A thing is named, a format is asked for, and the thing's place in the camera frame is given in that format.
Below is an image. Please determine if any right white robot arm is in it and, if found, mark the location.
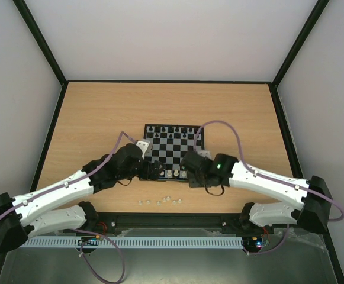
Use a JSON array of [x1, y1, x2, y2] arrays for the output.
[[180, 151, 331, 234]]

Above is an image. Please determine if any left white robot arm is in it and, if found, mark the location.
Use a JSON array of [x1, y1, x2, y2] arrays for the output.
[[0, 141, 165, 253]]

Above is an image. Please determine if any black silver chess board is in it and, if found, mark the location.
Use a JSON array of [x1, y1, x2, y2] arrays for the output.
[[143, 124, 205, 183]]

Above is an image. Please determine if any clear plastic sheet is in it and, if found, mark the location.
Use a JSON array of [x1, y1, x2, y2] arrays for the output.
[[274, 227, 328, 253]]

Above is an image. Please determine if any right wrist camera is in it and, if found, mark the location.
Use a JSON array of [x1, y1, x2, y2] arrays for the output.
[[197, 150, 211, 160]]

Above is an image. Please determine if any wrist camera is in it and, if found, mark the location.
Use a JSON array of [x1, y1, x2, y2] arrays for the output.
[[197, 150, 211, 160], [136, 139, 153, 158]]

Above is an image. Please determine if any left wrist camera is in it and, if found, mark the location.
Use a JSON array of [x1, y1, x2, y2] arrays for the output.
[[136, 139, 153, 158]]

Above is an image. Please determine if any white slotted cable duct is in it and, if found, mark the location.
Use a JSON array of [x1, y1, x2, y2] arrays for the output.
[[21, 236, 243, 249]]

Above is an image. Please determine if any black front frame rail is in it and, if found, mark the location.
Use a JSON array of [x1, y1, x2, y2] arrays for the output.
[[7, 210, 326, 237]]

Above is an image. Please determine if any black frame rail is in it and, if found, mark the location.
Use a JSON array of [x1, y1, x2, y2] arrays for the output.
[[29, 81, 69, 193], [268, 82, 314, 212], [7, 210, 326, 237]]

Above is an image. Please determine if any black right frame rail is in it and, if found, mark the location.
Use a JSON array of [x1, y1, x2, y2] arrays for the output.
[[268, 82, 314, 212]]

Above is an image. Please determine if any black left frame rail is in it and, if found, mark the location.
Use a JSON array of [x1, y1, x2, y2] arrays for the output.
[[29, 81, 69, 193]]

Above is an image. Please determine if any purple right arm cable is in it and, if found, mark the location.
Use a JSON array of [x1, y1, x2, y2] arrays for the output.
[[194, 120, 344, 257]]

